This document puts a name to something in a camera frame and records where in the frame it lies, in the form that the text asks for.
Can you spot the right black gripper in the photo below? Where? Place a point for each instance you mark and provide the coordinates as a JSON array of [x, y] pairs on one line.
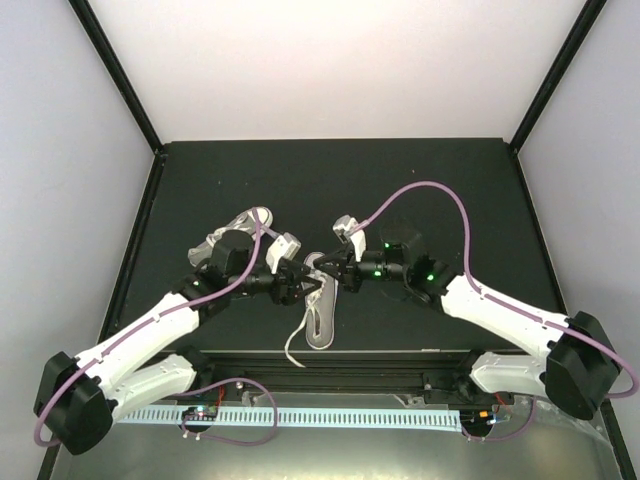
[[347, 271]]

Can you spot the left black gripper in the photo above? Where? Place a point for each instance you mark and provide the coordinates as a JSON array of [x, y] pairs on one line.
[[288, 295]]

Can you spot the grey sneaker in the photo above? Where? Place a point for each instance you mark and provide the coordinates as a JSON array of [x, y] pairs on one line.
[[242, 226], [318, 321]]

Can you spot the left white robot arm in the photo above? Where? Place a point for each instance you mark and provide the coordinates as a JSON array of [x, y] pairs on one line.
[[81, 396]]

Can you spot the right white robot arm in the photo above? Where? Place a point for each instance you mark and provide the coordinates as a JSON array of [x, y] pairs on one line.
[[565, 359]]

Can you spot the left small circuit board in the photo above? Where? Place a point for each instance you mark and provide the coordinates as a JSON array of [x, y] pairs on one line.
[[200, 413]]

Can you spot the small circuit board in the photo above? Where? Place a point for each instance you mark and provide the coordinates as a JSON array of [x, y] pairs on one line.
[[486, 416], [200, 413]]

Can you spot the right small circuit board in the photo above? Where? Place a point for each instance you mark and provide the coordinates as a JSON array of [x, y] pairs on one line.
[[486, 416]]

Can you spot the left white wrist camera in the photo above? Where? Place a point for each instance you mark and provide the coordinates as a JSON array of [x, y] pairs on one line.
[[284, 247]]

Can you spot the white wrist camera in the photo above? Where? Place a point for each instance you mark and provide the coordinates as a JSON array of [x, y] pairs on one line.
[[350, 231], [284, 247]]

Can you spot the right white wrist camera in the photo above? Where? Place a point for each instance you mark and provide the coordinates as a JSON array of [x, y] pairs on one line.
[[350, 231]]

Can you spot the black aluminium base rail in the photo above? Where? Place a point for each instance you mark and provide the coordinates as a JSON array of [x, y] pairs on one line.
[[432, 376]]

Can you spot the white slotted cable duct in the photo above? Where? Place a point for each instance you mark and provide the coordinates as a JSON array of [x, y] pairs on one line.
[[288, 417]]

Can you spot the left black frame post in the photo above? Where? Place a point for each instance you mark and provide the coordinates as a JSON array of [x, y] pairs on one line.
[[100, 42]]

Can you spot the black frame post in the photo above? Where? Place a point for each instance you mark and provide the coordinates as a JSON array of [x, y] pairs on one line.
[[100, 42], [571, 45]]

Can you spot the right black frame post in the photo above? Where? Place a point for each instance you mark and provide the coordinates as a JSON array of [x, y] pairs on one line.
[[571, 45]]

